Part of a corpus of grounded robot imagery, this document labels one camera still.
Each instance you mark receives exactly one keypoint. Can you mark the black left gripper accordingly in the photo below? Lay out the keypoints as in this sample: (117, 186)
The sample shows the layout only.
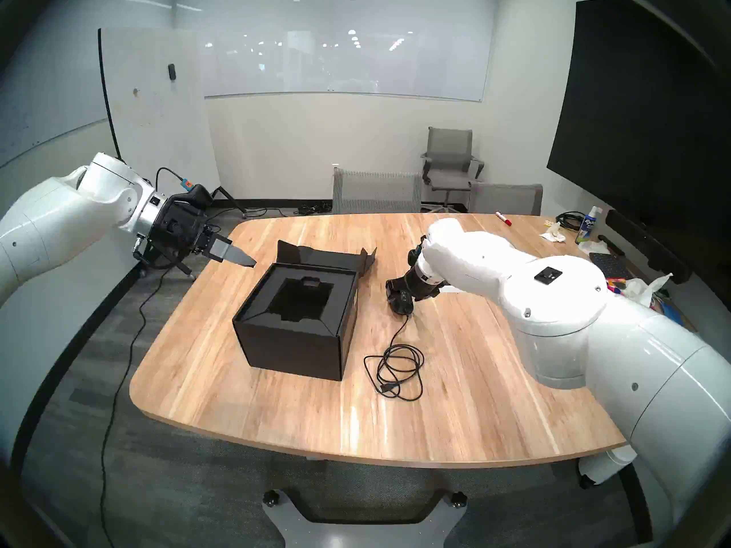
(183, 233)

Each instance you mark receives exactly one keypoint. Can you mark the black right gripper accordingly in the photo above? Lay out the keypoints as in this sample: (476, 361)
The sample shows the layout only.
(421, 282)

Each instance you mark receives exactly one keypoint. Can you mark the black cardboard box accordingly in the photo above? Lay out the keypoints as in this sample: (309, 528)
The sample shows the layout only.
(297, 347)

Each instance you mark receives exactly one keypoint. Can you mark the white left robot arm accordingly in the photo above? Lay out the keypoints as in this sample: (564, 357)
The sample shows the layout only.
(57, 221)

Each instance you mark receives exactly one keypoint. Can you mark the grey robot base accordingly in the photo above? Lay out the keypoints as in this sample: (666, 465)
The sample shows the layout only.
(285, 524)

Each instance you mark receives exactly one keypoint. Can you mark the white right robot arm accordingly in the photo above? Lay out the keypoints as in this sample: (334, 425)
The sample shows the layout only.
(571, 307)

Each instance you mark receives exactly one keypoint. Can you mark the colourful floral tissue box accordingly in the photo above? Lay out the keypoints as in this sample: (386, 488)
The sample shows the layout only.
(645, 290)

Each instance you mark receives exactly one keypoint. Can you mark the grey ribbed mesh chair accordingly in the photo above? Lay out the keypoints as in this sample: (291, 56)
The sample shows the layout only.
(377, 193)

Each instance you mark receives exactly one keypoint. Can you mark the red capped whiteboard marker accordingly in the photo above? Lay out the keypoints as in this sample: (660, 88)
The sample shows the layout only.
(502, 218)

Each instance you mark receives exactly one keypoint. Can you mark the grey office chair with armrests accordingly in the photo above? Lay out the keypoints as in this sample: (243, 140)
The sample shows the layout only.
(449, 153)

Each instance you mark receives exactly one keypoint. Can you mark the white freestanding whiteboard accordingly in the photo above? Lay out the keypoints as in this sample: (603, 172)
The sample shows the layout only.
(160, 113)

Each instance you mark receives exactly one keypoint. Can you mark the crumpled white tissue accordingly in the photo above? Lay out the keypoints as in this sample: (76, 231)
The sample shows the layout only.
(553, 234)
(594, 248)

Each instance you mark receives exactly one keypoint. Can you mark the whiteboard cleaner spray bottle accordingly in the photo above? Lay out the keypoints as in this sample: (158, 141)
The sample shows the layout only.
(587, 230)

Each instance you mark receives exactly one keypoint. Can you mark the black keyboard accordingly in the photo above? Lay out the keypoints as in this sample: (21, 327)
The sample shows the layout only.
(614, 264)

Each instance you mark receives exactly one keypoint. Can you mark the small black remote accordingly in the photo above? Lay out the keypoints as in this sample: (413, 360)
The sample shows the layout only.
(611, 246)

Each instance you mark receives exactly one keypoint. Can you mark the black video conference bar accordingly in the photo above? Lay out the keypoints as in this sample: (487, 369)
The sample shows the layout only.
(645, 244)

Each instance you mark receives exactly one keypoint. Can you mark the glass whiteboard with blue writing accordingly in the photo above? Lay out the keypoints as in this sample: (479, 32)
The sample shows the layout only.
(34, 96)

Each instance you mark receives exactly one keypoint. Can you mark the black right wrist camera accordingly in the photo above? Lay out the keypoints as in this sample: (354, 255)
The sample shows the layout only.
(416, 256)

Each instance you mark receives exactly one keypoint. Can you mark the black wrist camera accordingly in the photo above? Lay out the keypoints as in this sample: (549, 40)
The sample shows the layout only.
(194, 197)
(416, 256)

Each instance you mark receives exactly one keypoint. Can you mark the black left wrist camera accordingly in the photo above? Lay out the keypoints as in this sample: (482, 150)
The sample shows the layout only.
(194, 197)

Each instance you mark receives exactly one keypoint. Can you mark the wall-mounted glass whiteboard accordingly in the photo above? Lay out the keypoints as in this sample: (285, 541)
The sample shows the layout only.
(342, 50)

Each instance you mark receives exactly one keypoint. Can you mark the large black wall screen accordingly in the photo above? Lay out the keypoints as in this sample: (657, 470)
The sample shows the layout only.
(639, 124)

